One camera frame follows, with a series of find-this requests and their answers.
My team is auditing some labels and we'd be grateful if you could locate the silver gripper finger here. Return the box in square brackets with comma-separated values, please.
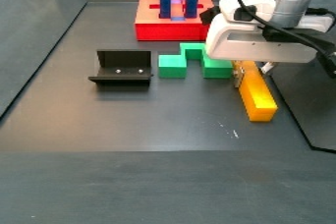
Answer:
[234, 66, 244, 88]
[262, 62, 278, 75]

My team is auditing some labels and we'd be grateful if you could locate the yellow rectangular block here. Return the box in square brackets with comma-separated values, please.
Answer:
[234, 61, 279, 122]

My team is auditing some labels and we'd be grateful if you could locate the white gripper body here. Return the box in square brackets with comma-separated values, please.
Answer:
[207, 0, 332, 63]

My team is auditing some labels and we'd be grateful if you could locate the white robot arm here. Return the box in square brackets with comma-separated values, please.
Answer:
[200, 0, 336, 84]

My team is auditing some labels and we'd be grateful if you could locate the green U-shaped block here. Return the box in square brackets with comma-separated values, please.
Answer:
[158, 42, 232, 79]

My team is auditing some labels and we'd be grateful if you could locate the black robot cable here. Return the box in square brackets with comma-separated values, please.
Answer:
[232, 0, 336, 79]

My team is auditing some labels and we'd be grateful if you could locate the black angled bracket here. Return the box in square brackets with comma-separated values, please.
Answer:
[88, 50, 152, 84]

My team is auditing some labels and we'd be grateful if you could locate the blue U-shaped block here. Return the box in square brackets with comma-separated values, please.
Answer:
[159, 0, 199, 21]

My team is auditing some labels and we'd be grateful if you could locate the red slotted board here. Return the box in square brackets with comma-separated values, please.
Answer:
[134, 0, 210, 41]

